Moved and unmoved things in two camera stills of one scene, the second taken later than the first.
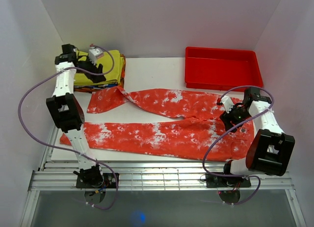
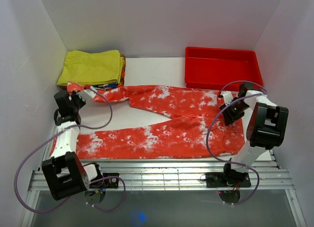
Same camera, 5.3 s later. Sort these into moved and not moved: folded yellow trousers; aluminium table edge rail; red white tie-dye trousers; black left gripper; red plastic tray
Moved: black left gripper; red white tie-dye trousers
Not moved: aluminium table edge rail; red plastic tray; folded yellow trousers
